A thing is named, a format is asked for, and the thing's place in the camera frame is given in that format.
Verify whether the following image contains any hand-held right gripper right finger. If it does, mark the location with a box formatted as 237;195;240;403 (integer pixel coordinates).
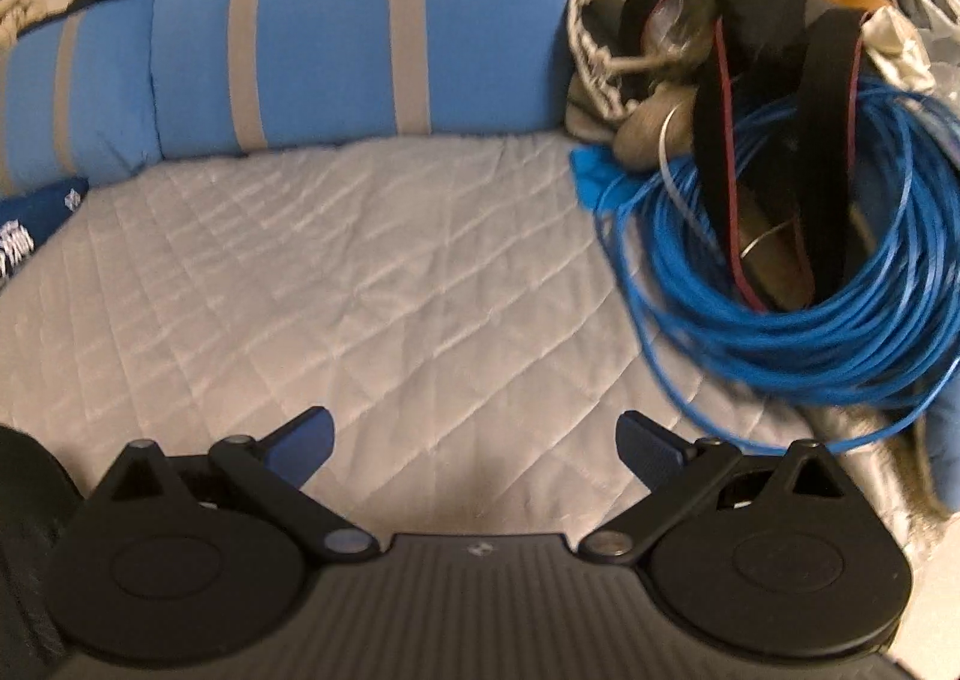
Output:
579;410;863;565

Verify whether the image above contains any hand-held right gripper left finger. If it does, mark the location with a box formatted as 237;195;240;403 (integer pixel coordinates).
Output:
86;406;380;565

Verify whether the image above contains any dark blue t-shirt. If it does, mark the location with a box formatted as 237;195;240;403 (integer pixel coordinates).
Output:
0;176;92;291

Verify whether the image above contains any grey quilted bed cover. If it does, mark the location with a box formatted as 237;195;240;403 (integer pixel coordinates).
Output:
0;128;826;538

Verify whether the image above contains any silver grey cloth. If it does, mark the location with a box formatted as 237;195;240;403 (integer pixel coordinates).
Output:
806;380;953;546

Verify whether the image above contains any turquoise cloth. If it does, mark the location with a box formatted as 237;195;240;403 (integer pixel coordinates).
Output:
568;146;642;210

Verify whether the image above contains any beige shoe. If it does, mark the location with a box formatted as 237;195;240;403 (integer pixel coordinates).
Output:
613;83;700;172

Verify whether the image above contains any blue grey-striped pillow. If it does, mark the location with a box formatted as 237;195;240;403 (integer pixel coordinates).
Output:
148;0;575;163
0;0;162;197

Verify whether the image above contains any white plastic bag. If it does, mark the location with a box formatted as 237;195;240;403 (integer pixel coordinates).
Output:
861;0;960;97

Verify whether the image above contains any beige fluffy blanket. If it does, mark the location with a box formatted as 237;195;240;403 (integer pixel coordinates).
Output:
0;0;61;43

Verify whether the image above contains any blue cable coil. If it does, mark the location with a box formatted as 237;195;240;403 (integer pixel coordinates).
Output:
592;76;960;456

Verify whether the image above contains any black red-edged strap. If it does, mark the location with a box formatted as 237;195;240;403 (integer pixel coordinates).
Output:
622;0;875;317

